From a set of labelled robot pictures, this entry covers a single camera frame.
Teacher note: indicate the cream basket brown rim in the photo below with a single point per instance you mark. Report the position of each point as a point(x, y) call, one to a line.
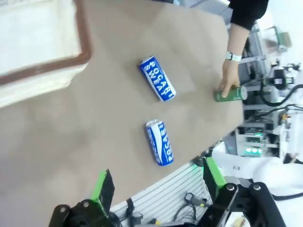
point(35, 28)

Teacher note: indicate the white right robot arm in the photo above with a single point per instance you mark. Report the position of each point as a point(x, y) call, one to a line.
point(272, 170)

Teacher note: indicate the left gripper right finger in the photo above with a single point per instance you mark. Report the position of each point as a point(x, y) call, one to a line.
point(215, 179)

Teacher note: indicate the slotted aluminium base plate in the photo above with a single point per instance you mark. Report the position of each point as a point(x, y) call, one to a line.
point(165, 189)

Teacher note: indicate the person's left forearm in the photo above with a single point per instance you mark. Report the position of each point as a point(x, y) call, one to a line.
point(236, 40)

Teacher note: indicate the dark green drink can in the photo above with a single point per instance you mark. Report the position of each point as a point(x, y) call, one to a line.
point(236, 94)

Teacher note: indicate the person's left hand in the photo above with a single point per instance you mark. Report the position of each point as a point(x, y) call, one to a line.
point(229, 75)

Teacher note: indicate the silver wristwatch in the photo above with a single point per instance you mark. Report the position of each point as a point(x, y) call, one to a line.
point(233, 56)

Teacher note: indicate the person torso black sweater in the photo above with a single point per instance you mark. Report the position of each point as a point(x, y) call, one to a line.
point(248, 11)

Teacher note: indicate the metal equipment rack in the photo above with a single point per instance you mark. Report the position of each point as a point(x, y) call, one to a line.
point(267, 132)

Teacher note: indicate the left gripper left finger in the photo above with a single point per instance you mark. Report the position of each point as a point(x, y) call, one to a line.
point(104, 189)

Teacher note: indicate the blue Pocari Sweat can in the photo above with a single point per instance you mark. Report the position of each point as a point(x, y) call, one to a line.
point(159, 143)
point(157, 79)

